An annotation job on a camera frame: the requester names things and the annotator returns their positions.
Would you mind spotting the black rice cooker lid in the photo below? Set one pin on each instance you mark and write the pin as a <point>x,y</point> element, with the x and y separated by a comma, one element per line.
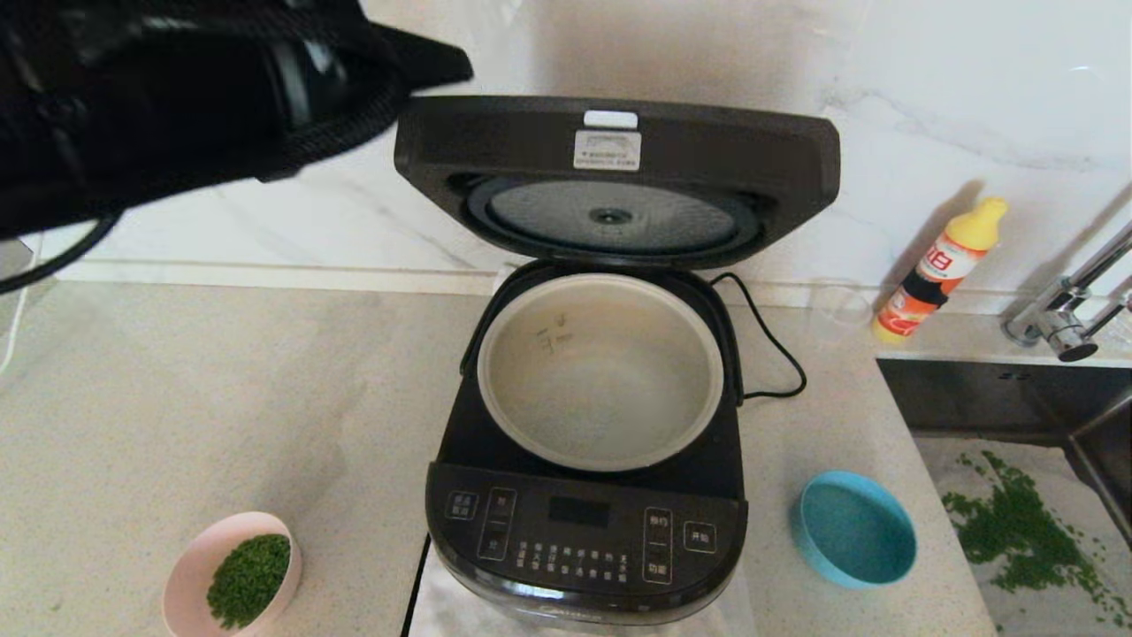
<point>707,141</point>

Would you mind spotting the pink bowl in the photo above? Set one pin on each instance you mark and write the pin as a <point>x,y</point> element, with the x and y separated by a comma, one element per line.
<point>190,575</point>

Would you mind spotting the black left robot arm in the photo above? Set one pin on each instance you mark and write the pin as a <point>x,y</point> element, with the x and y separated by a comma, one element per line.
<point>133,106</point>

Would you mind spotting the black rice cooker body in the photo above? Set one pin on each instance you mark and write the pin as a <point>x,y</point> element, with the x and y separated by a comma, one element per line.
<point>584,513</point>

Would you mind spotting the blue bowl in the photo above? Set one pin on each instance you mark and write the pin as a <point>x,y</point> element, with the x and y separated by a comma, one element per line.
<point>853,531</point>

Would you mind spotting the clear glass cup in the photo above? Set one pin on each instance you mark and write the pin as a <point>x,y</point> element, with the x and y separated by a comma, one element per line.
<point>840,310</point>

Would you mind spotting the black strip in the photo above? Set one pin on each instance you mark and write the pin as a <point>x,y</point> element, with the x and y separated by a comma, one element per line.
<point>414,593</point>

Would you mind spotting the white cloth mat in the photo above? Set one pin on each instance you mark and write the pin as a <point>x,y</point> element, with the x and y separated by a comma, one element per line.
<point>460,615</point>

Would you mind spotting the orange yellow detergent bottle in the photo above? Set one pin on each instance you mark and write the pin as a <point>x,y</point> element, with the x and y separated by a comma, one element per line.
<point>937,265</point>

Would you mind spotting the steel sink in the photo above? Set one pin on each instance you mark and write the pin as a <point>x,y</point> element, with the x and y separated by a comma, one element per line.
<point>973,398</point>

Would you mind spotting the chrome faucet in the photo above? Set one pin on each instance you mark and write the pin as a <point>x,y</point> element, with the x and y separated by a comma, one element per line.
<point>1061,332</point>

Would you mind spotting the spilled green grains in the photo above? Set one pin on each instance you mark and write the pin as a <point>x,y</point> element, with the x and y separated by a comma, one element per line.
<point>1017,531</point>

